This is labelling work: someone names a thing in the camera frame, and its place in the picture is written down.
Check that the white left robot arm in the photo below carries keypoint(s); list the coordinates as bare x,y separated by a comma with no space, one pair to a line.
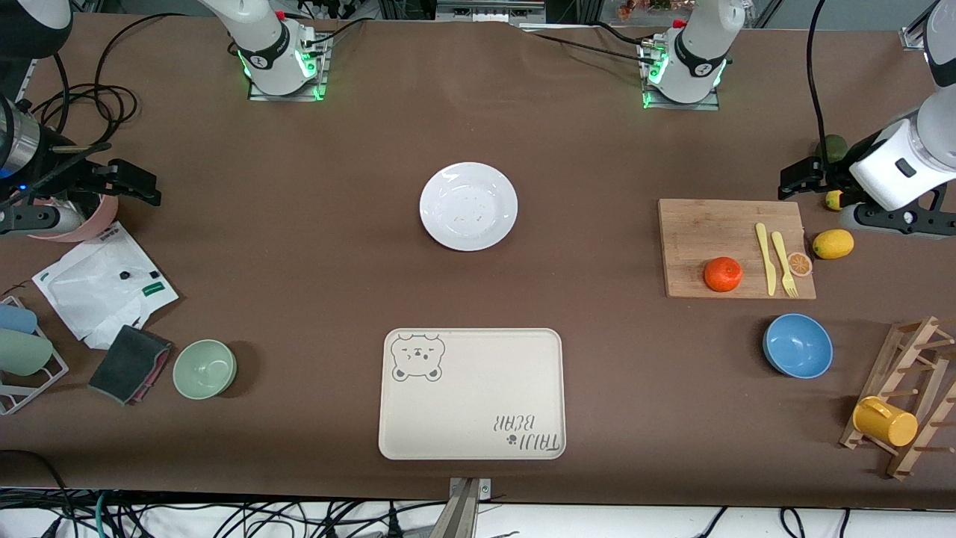
694,52

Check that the pale green bowl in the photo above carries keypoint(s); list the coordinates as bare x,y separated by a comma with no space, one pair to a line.
205,368

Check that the dark grey folded cloth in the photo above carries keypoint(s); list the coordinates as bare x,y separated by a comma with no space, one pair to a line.
129,364

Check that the pale green cup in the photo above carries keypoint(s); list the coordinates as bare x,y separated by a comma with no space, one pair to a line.
22,353

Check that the yellow plastic fork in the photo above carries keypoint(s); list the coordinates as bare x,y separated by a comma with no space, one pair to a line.
782,258

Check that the aluminium profile post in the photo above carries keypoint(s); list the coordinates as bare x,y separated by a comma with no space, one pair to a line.
913,33

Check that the orange fruit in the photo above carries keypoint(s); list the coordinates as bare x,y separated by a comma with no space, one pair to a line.
723,274

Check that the wooden cup rack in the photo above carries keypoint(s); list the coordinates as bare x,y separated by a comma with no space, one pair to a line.
907,351

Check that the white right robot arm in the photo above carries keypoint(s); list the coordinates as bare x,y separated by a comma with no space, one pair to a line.
261,37

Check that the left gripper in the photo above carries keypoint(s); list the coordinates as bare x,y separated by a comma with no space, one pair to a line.
821,174

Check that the bamboo cutting board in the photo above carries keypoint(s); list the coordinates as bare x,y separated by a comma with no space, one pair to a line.
702,239

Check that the white plastic pouch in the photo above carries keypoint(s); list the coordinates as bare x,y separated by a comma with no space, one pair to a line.
93,288

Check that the toy orange slice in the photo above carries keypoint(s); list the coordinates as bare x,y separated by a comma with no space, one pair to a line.
800,264

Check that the pink bowl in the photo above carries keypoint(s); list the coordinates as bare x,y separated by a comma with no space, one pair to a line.
93,224

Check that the blue bowl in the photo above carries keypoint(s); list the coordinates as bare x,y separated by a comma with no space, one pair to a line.
798,345

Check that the dark green avocado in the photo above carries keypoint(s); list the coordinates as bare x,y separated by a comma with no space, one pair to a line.
835,146

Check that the cream tray with bear print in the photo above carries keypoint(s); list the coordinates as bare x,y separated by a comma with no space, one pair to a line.
472,403

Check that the white round plate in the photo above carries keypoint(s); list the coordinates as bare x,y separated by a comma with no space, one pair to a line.
468,206

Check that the yellow cup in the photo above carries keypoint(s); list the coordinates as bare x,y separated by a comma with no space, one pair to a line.
885,422

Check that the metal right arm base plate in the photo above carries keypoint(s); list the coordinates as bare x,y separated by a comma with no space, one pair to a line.
321,82

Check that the yellow lemon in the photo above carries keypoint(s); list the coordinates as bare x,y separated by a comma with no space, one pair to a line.
833,200
833,243

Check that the grey metal frame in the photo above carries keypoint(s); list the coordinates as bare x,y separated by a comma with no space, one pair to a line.
489,9

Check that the yellow plastic knife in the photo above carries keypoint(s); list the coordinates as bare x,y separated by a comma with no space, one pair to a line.
765,258

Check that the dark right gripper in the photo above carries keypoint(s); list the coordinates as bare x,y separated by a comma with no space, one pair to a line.
78,179

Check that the light blue cup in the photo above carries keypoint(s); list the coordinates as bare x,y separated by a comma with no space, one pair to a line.
15,319

